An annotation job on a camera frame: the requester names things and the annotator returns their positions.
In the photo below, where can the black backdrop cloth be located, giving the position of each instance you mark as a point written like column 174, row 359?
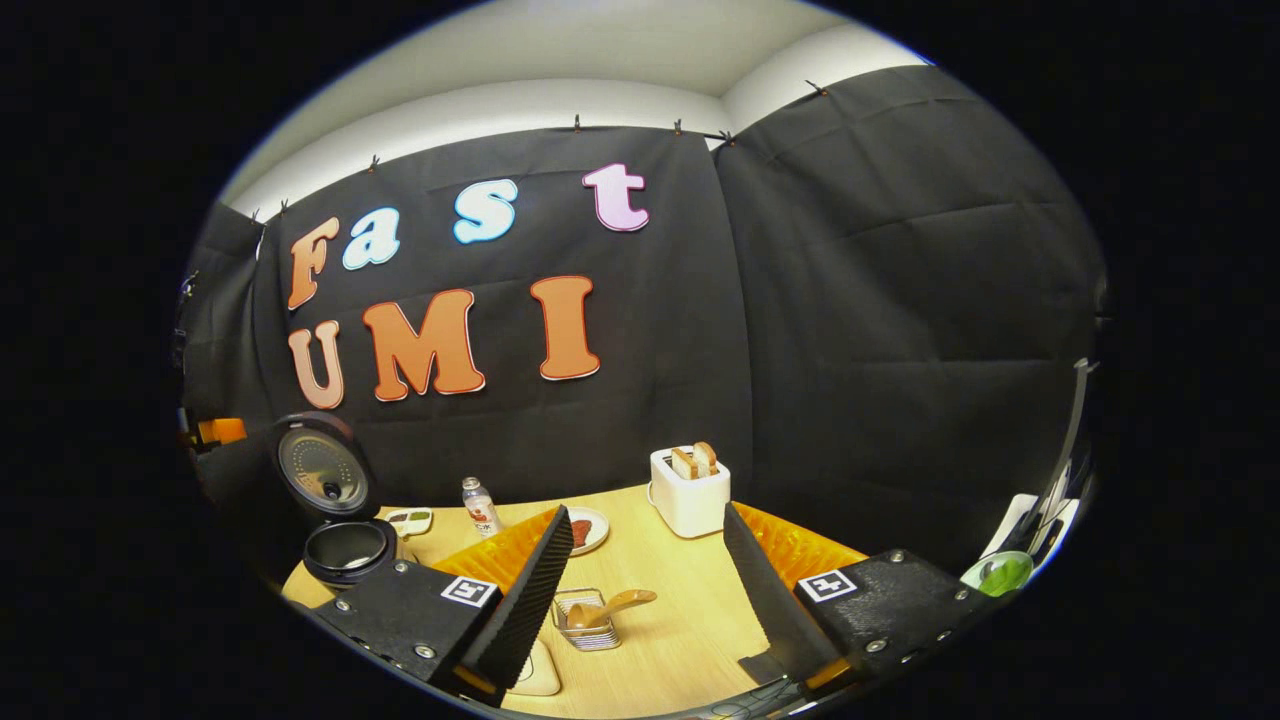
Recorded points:
column 850, row 300

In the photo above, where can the green round bowl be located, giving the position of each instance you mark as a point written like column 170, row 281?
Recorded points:
column 1000, row 573

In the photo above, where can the white toaster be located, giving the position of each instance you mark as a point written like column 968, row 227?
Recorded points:
column 690, row 505

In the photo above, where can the white plate with meat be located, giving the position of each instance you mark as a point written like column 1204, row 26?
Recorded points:
column 590, row 530

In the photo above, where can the small clear drink bottle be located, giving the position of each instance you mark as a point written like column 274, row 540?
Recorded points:
column 481, row 510

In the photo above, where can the black rice cooker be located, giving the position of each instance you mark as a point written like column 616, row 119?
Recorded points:
column 325, row 470

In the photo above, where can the toasted bread slice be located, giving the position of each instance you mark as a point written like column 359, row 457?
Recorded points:
column 706, row 456
column 684, row 464

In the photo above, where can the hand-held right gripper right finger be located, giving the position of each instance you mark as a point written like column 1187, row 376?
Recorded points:
column 765, row 590

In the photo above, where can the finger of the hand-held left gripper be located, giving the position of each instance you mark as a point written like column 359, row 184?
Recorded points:
column 222, row 431

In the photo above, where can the wooden spoon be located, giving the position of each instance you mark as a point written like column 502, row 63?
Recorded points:
column 605, row 607

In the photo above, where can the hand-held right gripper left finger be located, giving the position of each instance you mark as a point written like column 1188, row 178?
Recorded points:
column 525, row 600

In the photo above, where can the white divided dish of beans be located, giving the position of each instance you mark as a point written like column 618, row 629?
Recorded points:
column 410, row 521

